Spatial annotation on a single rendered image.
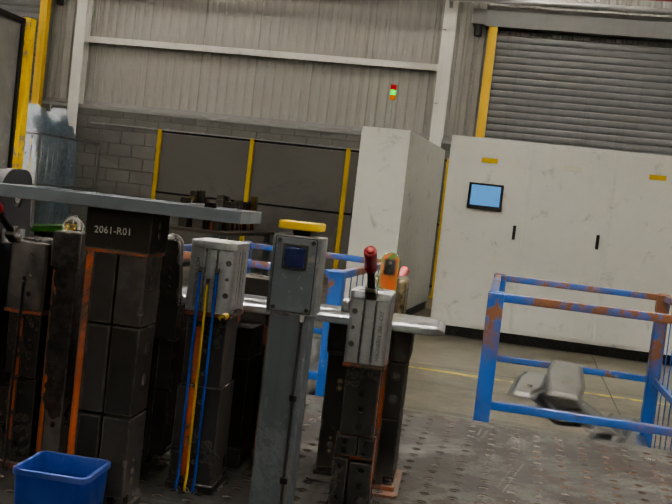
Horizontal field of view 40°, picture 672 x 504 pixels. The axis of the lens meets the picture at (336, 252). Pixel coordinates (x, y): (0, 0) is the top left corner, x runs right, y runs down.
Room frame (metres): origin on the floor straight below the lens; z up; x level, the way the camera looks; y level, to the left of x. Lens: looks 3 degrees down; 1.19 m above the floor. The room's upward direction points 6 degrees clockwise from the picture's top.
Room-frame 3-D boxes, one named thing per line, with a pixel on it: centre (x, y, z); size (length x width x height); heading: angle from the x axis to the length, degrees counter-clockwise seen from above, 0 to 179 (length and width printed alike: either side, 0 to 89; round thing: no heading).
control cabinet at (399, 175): (10.60, -0.65, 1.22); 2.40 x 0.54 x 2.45; 165
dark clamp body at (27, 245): (1.54, 0.49, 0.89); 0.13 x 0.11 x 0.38; 173
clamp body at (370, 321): (1.50, -0.07, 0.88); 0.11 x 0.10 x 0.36; 173
